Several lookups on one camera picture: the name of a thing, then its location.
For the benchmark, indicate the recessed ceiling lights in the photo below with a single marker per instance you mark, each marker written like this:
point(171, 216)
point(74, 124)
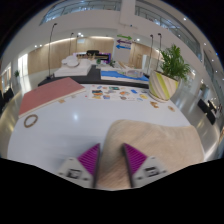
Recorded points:
point(184, 19)

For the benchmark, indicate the green plant in striped pot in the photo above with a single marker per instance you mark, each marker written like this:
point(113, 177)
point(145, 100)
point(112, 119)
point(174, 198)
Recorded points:
point(161, 87)

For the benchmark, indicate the beige towel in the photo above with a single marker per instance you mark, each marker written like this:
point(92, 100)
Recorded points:
point(156, 143)

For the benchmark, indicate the sheet of colourful stickers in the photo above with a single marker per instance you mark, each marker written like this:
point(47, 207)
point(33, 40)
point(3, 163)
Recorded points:
point(115, 93)

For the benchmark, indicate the green arrow sign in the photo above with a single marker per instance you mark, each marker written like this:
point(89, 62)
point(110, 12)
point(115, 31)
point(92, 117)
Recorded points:
point(124, 37)

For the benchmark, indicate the flat red board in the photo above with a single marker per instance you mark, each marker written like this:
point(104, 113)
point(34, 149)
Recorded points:
point(50, 95)

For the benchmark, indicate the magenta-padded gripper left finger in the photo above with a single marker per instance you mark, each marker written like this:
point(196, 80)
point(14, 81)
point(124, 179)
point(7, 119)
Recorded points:
point(90, 160)

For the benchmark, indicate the purple arrow sign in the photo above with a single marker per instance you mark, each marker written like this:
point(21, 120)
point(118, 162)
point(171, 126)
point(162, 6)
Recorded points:
point(124, 41)

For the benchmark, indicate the group of black chairs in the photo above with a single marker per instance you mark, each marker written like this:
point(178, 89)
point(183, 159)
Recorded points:
point(208, 111)

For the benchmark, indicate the far potted plant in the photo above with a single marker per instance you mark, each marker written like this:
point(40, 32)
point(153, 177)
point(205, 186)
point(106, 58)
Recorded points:
point(16, 73)

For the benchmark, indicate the white architectural model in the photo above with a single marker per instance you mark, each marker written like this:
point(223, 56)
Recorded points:
point(71, 68)

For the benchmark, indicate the thin black floor lamp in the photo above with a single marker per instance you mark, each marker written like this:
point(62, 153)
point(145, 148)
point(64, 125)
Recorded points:
point(50, 56)

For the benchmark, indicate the blue arrow sign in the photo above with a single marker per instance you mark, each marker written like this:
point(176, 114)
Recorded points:
point(123, 47)

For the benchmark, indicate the small orange cutout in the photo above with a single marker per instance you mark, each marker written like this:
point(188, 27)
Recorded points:
point(154, 104)
point(171, 108)

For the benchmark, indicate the blue base scale model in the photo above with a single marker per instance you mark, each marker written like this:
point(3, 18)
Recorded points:
point(113, 75)

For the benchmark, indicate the black display platform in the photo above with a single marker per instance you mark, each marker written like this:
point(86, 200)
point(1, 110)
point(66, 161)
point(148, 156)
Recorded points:
point(87, 80)

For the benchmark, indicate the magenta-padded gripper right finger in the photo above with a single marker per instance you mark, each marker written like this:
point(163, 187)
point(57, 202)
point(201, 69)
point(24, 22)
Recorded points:
point(134, 160)

